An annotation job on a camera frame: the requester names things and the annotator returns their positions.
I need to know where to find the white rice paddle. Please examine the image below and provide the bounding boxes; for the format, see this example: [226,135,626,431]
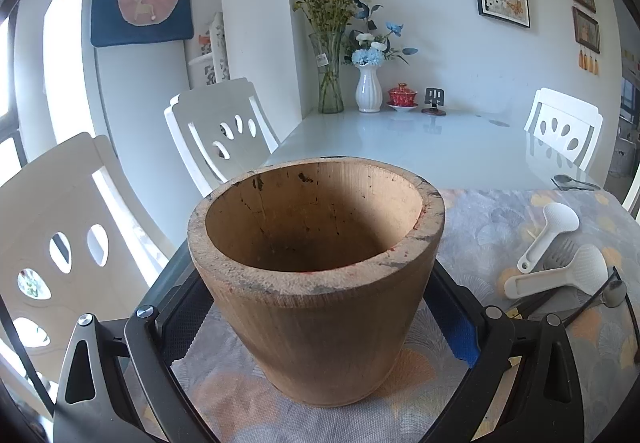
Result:
[518,202,579,274]
[504,245,608,300]

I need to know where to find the wooden bamboo utensil holder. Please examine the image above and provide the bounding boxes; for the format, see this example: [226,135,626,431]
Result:
[188,157,446,407]

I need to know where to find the black chopstick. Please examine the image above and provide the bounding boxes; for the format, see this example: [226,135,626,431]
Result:
[506,289,559,319]
[560,265,623,327]

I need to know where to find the metal spoon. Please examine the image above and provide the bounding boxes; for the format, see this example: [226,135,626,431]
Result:
[563,278,627,327]
[551,174,601,192]

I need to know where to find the metal fork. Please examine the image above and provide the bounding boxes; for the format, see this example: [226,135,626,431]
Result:
[542,238,578,271]

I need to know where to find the grey ginkgo-pattern placemat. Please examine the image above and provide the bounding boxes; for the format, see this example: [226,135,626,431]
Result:
[170,190,639,442]

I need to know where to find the white chair near left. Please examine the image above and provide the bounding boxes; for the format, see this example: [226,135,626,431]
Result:
[1,132,176,381]

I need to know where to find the metal spoon far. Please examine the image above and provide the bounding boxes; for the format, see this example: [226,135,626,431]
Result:
[551,174,601,192]

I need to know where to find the white chair edge far right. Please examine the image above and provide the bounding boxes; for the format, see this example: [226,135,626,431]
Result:
[622,166,640,213]

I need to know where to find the white chair right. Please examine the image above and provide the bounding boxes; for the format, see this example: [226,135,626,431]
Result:
[524,88,603,171]

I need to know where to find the black phone stand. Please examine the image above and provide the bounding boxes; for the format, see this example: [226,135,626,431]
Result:
[421,88,446,116]

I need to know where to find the red lidded teacup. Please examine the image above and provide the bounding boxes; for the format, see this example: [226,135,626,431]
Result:
[387,83,418,110]

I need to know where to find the white refrigerator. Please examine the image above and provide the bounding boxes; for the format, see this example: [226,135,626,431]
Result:
[14,0,201,246]

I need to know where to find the small framed picture lower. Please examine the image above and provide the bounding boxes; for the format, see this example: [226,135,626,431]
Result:
[572,7,601,54]

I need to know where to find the white ribbed vase flowers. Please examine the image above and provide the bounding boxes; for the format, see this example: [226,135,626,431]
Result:
[344,0,419,114]

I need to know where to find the blue fabric fridge cover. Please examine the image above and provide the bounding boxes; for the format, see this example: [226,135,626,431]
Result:
[90,0,194,47]

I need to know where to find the glass vase with stems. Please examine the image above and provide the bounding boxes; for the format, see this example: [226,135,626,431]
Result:
[292,0,355,114]

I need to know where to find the white wall shelf rack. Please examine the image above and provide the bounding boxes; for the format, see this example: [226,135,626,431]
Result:
[188,12,231,88]

